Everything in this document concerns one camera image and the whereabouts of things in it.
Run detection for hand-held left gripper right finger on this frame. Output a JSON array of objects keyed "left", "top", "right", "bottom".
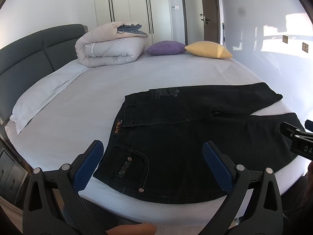
[{"left": 202, "top": 141, "right": 291, "bottom": 235}]

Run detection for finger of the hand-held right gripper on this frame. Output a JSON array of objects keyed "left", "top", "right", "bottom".
[{"left": 280, "top": 122, "right": 307, "bottom": 138}]

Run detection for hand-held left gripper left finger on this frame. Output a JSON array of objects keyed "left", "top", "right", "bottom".
[{"left": 22, "top": 139, "right": 108, "bottom": 235}]

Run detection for black denim pants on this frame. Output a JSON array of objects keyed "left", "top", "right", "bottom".
[{"left": 93, "top": 82, "right": 307, "bottom": 205}]

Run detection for bed with white sheet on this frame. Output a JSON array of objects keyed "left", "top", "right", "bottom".
[{"left": 5, "top": 51, "right": 305, "bottom": 226}]

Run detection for grey nightstand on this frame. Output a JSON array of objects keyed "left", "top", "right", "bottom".
[{"left": 0, "top": 141, "right": 29, "bottom": 210}]

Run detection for white pillow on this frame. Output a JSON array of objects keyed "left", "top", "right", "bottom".
[{"left": 10, "top": 60, "right": 93, "bottom": 135}]

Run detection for folded white duvet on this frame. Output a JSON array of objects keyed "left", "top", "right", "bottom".
[{"left": 75, "top": 22, "right": 149, "bottom": 68}]

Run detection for yellow cushion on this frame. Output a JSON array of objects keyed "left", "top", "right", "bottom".
[{"left": 184, "top": 41, "right": 233, "bottom": 59}]

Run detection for grey padded headboard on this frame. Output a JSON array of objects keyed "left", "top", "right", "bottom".
[{"left": 0, "top": 24, "right": 89, "bottom": 128}]

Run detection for purple cushion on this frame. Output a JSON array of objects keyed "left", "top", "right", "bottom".
[{"left": 145, "top": 41, "right": 188, "bottom": 56}]

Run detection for brown door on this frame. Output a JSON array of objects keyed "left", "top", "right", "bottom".
[{"left": 199, "top": 0, "right": 225, "bottom": 46}]

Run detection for white wardrobe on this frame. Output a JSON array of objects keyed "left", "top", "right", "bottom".
[{"left": 93, "top": 0, "right": 184, "bottom": 46}]

